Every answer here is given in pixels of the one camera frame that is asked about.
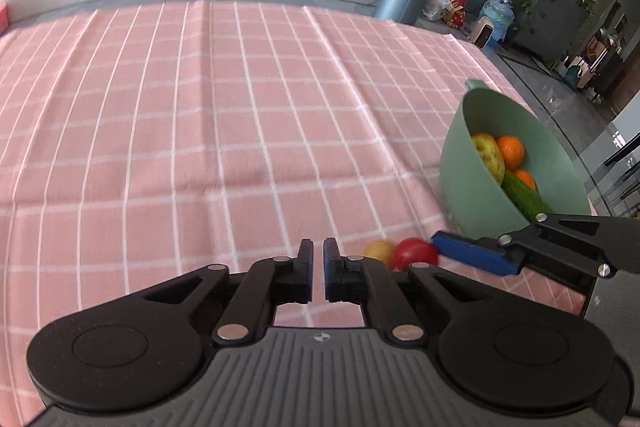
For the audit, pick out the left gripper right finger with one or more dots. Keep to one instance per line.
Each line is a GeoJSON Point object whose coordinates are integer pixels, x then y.
{"type": "Point", "coordinates": [394, 303]}

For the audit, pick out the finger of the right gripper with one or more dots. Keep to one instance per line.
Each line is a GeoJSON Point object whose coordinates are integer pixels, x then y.
{"type": "Point", "coordinates": [475, 251]}

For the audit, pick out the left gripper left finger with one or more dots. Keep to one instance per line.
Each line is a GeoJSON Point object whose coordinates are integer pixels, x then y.
{"type": "Point", "coordinates": [243, 305]}

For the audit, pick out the brown longan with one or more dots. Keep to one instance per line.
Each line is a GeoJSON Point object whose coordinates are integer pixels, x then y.
{"type": "Point", "coordinates": [381, 250]}

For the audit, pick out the green cucumber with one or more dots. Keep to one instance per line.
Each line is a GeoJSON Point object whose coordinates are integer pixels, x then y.
{"type": "Point", "coordinates": [528, 201]}

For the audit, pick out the orange mandarin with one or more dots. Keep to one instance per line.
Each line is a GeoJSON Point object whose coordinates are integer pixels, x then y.
{"type": "Point", "coordinates": [526, 178]}
{"type": "Point", "coordinates": [512, 150]}

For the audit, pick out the large yellow-green pomelo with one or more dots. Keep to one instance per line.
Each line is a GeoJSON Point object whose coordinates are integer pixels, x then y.
{"type": "Point", "coordinates": [488, 150]}

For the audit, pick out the green plastic colander bowl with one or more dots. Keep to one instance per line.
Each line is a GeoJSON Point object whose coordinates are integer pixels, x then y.
{"type": "Point", "coordinates": [477, 203]}

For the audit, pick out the pink checkered tablecloth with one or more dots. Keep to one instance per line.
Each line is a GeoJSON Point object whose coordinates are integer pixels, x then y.
{"type": "Point", "coordinates": [140, 143]}

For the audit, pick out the dark grey drawer cabinet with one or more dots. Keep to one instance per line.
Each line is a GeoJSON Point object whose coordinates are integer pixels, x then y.
{"type": "Point", "coordinates": [547, 30]}

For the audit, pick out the blue water jug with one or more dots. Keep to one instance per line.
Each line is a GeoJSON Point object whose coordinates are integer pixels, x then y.
{"type": "Point", "coordinates": [501, 15]}

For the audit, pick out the white plastic bag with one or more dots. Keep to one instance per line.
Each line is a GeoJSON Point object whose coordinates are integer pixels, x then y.
{"type": "Point", "coordinates": [435, 9]}

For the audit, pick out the pink storage box on floor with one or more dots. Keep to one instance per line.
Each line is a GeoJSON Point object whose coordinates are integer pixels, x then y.
{"type": "Point", "coordinates": [4, 18]}

